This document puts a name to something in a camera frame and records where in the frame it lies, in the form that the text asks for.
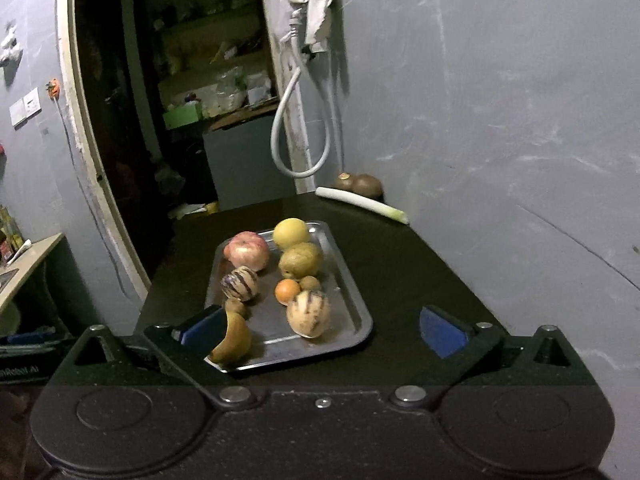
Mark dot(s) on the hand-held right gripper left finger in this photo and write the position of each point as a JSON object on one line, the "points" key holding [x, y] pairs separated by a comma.
{"points": [[200, 330]]}

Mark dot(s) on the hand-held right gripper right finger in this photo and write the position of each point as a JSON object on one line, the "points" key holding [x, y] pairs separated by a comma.
{"points": [[440, 335]]}

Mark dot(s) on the yellow brown pear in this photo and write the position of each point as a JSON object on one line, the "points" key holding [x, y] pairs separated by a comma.
{"points": [[232, 342]]}

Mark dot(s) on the small brown fruit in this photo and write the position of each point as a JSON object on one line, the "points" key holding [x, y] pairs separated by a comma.
{"points": [[310, 283], [236, 307]]}

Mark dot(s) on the pale striped pepino melon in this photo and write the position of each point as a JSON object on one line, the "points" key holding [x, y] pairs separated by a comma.
{"points": [[240, 284]]}

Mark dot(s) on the red apple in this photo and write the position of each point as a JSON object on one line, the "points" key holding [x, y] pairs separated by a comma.
{"points": [[246, 252]]}

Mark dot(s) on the small orange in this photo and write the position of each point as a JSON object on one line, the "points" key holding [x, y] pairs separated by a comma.
{"points": [[287, 292]]}

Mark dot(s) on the metal tray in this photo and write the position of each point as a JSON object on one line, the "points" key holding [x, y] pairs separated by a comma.
{"points": [[345, 300]]}

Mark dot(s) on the tan striped pepino melon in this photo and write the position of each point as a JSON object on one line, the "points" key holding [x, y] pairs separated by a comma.
{"points": [[308, 314]]}

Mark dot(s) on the green pear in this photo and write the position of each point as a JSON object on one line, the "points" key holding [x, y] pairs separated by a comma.
{"points": [[300, 261]]}

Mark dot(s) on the beige countertop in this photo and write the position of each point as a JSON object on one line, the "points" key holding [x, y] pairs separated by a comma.
{"points": [[30, 256]]}

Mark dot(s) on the yellow bag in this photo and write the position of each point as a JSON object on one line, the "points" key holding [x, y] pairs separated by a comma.
{"points": [[212, 207]]}

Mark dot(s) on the group of bottles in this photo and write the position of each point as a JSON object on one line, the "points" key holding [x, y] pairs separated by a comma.
{"points": [[7, 237]]}

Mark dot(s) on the yellow round fruit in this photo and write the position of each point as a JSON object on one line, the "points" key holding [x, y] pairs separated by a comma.
{"points": [[291, 234]]}

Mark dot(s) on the white leek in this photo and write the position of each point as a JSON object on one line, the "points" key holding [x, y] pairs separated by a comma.
{"points": [[360, 202]]}

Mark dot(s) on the grey cabinet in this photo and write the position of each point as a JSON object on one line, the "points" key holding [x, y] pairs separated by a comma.
{"points": [[240, 160]]}

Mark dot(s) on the brown kiwi with sticker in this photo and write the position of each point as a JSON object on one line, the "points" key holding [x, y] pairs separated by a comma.
{"points": [[344, 183]]}

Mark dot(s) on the brown cardboard sheet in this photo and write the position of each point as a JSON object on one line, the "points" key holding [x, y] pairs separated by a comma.
{"points": [[235, 120]]}

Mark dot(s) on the green box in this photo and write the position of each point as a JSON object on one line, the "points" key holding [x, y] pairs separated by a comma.
{"points": [[182, 116]]}

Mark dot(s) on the wooden shelf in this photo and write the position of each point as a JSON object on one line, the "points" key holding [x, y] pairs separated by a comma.
{"points": [[200, 25]]}

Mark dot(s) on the white rag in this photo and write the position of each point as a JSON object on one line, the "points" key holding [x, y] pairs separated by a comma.
{"points": [[320, 15]]}

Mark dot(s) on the white door frame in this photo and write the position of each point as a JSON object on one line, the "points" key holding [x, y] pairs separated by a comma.
{"points": [[75, 110]]}

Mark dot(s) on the orange wall hook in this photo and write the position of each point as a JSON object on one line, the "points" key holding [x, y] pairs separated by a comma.
{"points": [[53, 88]]}

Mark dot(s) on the white wall fixture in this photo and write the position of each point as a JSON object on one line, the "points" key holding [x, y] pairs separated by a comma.
{"points": [[9, 50]]}

